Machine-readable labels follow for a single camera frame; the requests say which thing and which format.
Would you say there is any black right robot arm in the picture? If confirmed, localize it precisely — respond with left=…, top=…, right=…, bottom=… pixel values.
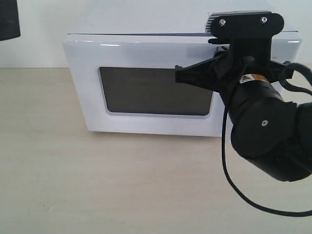
left=175, top=52, right=312, bottom=182

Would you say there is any white microwave oven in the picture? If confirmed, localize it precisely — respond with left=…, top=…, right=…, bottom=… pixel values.
left=67, top=0, right=304, bottom=98

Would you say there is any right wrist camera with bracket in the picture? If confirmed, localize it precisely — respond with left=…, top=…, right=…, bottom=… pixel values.
left=205, top=11, right=285, bottom=67

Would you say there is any white microwave door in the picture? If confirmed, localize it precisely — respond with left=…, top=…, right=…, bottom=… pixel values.
left=63, top=34, right=224, bottom=137

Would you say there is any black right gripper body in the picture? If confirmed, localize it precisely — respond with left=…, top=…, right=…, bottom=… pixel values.
left=209, top=52, right=293, bottom=112

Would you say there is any black camera cable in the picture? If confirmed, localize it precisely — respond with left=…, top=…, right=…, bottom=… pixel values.
left=220, top=62, right=312, bottom=217

